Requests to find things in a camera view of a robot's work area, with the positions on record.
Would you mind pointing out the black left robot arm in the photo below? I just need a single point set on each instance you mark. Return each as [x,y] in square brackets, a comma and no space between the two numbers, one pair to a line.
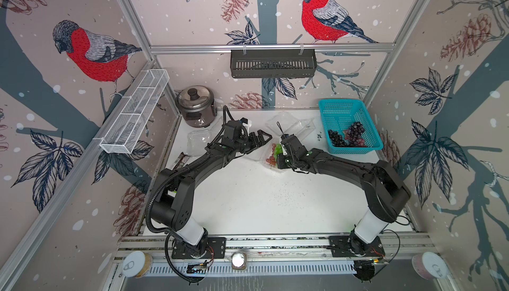
[169,209]

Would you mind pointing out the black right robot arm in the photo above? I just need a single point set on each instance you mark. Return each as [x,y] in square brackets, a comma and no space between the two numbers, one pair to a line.
[386,193]

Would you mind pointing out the red grape bunch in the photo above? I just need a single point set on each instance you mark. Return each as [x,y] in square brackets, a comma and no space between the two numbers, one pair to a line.
[271,161]

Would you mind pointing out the small round silver light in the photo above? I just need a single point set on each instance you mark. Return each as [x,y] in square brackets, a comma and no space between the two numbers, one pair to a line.
[239,261]

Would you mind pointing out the white wire mesh shelf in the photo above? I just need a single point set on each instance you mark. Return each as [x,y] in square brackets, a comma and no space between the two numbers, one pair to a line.
[128,126]

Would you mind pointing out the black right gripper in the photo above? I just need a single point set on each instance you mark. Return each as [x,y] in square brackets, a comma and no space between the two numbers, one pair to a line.
[280,162]

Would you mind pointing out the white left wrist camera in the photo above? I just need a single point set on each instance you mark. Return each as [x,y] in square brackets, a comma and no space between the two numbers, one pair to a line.
[247,123]

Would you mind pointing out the dark purple grape bunch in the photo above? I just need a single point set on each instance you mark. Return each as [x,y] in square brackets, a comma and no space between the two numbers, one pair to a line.
[354,135]

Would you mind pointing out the clear clamshell container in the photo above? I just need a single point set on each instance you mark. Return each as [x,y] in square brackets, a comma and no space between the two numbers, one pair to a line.
[285,122]
[198,140]
[261,154]

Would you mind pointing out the green grape bunch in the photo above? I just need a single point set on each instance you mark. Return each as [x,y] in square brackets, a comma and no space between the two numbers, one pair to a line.
[276,149]

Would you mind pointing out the black hanging wire basket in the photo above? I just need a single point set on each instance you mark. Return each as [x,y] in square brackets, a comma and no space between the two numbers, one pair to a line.
[265,63]

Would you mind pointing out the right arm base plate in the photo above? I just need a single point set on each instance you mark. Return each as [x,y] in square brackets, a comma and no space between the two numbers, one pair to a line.
[346,246]

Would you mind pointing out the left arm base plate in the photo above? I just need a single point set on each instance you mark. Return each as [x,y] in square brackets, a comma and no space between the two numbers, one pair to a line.
[207,248]

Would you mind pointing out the teal plastic basket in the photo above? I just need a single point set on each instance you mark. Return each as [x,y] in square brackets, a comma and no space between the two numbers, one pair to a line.
[348,126]

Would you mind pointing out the white tape roll right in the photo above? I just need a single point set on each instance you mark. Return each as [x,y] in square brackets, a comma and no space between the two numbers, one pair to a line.
[430,266]

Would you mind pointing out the silver rice cooker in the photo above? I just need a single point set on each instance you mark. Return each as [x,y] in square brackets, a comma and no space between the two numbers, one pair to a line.
[197,106]

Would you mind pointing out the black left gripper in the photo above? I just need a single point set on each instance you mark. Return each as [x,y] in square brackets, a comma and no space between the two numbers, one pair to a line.
[260,142]

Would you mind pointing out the brown snack packet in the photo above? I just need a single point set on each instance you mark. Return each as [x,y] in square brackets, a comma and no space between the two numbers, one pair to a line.
[180,161]

